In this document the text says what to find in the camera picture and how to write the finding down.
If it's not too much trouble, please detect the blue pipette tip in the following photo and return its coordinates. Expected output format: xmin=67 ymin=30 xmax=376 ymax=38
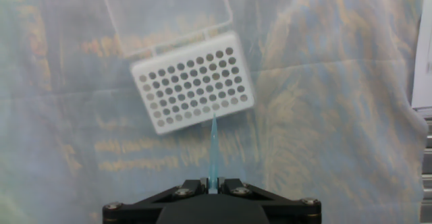
xmin=207 ymin=112 xmax=221 ymax=195

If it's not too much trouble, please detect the printed paper stack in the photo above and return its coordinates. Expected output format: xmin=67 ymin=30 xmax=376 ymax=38
xmin=410 ymin=0 xmax=432 ymax=109

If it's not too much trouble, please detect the light blue cloth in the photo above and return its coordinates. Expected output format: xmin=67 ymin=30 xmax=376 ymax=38
xmin=0 ymin=0 xmax=429 ymax=224

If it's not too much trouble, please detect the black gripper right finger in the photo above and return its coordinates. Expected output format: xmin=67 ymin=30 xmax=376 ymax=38
xmin=218 ymin=177 xmax=321 ymax=224

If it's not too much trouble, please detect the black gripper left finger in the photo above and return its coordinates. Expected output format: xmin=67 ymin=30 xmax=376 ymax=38
xmin=102 ymin=177 xmax=209 ymax=224

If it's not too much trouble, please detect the white pipette tip holder box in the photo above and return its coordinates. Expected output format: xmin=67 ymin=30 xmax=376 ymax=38
xmin=97 ymin=0 xmax=257 ymax=136

